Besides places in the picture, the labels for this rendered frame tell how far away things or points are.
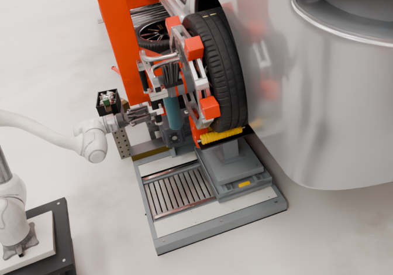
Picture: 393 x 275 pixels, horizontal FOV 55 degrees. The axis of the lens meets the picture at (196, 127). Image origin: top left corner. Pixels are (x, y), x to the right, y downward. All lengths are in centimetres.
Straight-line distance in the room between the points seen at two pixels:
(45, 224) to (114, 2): 131
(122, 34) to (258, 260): 152
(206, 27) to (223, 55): 17
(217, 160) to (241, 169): 18
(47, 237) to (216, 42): 134
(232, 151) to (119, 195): 87
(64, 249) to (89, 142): 67
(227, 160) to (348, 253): 87
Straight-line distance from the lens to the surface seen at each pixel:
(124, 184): 278
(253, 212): 231
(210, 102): 178
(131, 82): 248
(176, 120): 228
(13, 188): 224
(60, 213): 235
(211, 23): 188
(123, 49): 239
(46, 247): 217
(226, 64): 178
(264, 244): 228
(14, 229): 214
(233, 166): 238
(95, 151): 170
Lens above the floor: 188
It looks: 37 degrees down
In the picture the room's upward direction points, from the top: 10 degrees counter-clockwise
